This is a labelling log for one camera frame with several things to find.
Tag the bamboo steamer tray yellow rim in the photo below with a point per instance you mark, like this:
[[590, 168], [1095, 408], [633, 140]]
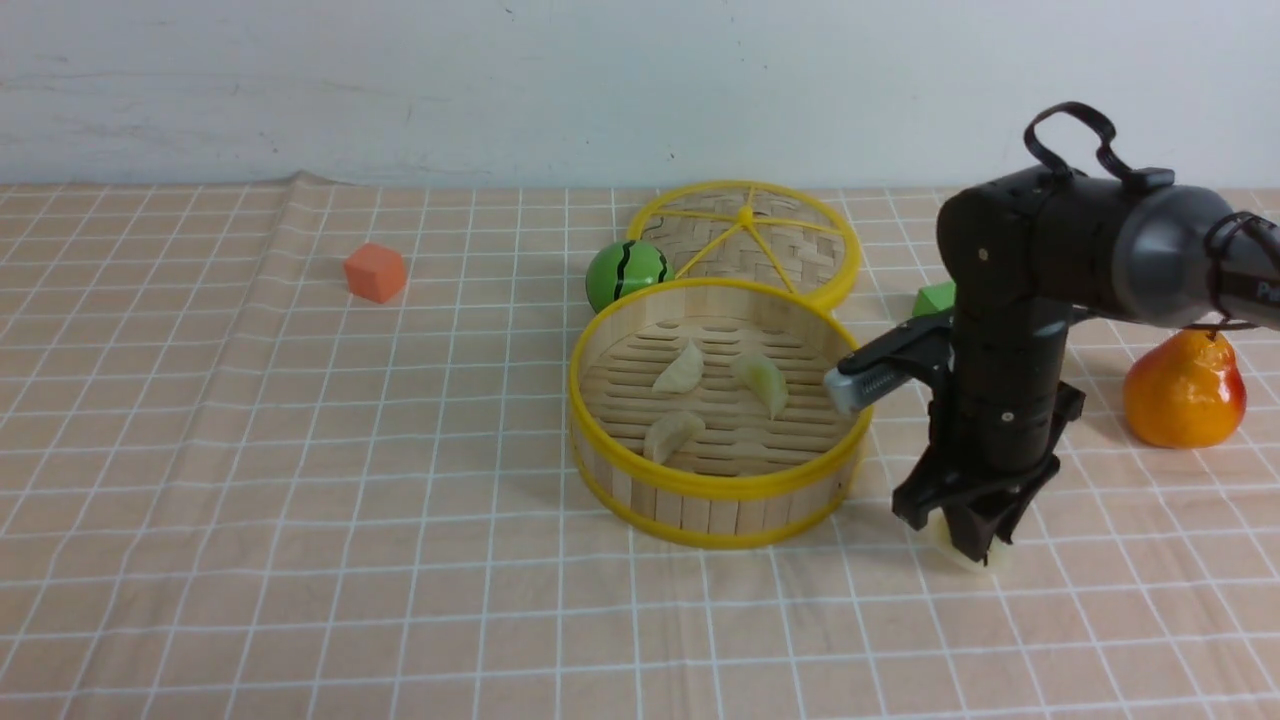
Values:
[[746, 481]]

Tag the green watermelon toy ball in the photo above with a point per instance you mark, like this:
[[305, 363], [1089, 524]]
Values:
[[624, 267]]

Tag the orange yellow toy pear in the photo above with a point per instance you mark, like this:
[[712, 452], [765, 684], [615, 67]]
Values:
[[1187, 392]]

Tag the orange foam cube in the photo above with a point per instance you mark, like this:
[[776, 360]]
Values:
[[375, 273]]

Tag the bamboo steamer lid yellow rim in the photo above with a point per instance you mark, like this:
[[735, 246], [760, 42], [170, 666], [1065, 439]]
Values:
[[754, 231]]

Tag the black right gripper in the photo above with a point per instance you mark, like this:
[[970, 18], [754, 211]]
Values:
[[994, 375]]

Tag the green foam cube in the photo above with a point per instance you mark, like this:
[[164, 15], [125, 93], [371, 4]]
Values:
[[934, 298]]

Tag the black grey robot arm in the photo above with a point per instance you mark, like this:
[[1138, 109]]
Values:
[[1031, 255]]

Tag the greenish dumpling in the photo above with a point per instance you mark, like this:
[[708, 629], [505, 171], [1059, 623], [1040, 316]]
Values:
[[758, 373], [998, 558]]

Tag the checkered beige tablecloth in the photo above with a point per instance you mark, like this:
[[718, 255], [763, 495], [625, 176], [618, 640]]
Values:
[[232, 490]]

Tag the white dumpling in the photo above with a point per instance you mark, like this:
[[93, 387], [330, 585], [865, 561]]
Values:
[[683, 374], [669, 433]]

